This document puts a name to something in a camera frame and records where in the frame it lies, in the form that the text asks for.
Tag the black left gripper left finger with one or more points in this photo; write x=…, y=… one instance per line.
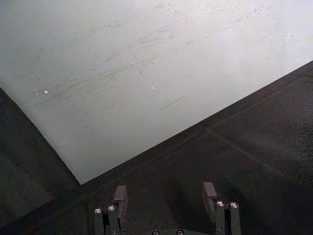
x=119, y=208

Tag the black table cloth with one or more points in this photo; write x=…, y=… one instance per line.
x=220, y=159

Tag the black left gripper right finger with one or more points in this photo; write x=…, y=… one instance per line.
x=216, y=210

